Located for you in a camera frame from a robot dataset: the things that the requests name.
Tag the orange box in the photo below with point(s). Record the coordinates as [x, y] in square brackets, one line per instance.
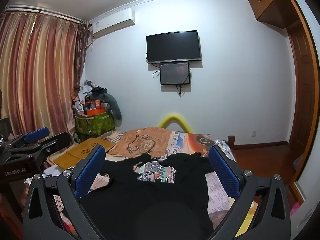
[95, 111]

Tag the wooden bed post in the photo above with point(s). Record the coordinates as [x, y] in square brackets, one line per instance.
[231, 143]

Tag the curtain rail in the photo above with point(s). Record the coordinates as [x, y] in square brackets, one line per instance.
[45, 12]

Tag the pile of clutter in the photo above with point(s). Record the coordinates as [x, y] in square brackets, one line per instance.
[86, 92]

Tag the black elephant print t-shirt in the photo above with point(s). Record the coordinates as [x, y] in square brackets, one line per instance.
[150, 202]

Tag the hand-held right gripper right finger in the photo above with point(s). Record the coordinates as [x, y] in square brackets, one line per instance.
[224, 173]

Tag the yellow foam tube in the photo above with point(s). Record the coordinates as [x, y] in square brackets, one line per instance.
[175, 117]

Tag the brown patterned curtain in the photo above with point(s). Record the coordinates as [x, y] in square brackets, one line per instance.
[82, 55]

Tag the printed blanket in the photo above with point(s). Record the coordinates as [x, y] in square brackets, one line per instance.
[146, 143]

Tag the pink cloth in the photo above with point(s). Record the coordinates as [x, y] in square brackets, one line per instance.
[295, 208]

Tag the wooden overhead cabinet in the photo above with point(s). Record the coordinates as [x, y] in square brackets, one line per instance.
[270, 2]

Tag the small red box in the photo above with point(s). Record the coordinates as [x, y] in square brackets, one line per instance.
[97, 103]

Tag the white air conditioner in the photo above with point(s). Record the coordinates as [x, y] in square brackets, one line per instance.
[112, 23]

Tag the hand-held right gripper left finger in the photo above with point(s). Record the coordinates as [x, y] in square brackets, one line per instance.
[89, 173]

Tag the pink striped curtain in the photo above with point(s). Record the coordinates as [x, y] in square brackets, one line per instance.
[37, 75]

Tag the small black monitor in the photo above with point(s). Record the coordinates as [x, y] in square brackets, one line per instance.
[175, 73]

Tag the black wall television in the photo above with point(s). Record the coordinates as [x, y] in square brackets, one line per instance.
[172, 47]

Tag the white wall socket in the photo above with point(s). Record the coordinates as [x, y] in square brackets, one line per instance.
[253, 133]

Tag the grey plush pillow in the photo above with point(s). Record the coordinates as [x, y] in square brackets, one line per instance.
[113, 105]

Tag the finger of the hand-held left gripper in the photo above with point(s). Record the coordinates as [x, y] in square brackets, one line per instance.
[37, 133]
[53, 142]

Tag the wooden door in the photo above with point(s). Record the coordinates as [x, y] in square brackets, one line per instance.
[303, 92]

